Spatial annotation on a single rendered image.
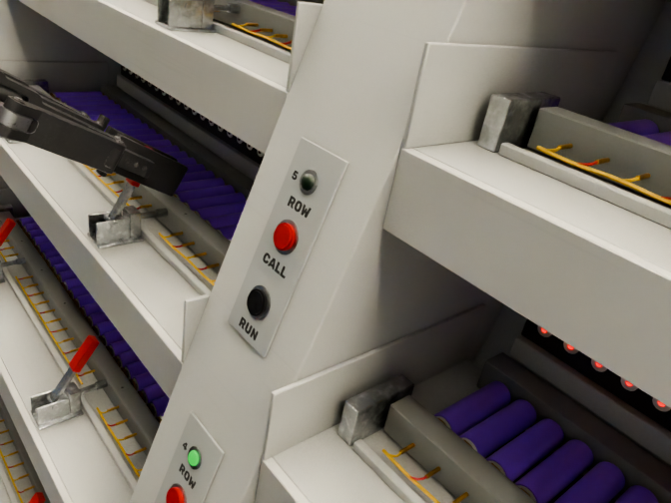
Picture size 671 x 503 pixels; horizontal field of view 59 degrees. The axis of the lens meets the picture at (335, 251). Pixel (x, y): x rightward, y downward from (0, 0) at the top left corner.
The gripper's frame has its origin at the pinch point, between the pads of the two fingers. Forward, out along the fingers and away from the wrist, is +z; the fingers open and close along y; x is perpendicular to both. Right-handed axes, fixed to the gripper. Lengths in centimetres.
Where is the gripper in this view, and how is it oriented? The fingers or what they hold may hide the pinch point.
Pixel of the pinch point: (141, 162)
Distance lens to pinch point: 53.9
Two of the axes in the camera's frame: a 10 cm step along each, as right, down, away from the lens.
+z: 5.8, 2.6, 7.7
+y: 6.4, 4.5, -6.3
